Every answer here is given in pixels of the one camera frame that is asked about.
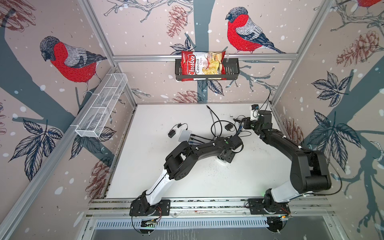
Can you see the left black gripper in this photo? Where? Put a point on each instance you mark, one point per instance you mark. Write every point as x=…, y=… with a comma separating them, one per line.
x=230, y=158

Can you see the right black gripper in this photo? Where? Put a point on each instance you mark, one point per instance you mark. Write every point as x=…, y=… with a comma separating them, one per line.
x=247, y=120

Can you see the white network switch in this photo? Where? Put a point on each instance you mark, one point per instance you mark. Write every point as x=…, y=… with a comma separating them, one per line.
x=221, y=162
x=184, y=136

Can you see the black power adapter with cord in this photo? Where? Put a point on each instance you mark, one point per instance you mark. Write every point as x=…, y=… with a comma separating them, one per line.
x=172, y=131

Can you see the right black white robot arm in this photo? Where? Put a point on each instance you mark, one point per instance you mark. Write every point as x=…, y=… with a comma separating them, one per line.
x=309, y=172

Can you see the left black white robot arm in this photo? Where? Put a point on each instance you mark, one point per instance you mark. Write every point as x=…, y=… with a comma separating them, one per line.
x=180, y=162

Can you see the red cassava chips bag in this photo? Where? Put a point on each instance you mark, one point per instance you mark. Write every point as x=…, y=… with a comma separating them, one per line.
x=201, y=63

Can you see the black wall basket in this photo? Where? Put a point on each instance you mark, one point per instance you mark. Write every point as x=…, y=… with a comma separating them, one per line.
x=230, y=71

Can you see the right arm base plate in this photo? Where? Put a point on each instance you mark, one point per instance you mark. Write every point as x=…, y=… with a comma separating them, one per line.
x=260, y=206

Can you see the aluminium mounting rail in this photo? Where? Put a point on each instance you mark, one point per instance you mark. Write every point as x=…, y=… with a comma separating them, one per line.
x=212, y=207

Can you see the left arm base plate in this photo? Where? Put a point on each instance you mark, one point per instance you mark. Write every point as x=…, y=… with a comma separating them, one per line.
x=141, y=208

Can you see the white wire mesh shelf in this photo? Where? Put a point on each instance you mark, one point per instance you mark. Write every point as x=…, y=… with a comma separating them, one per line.
x=99, y=112

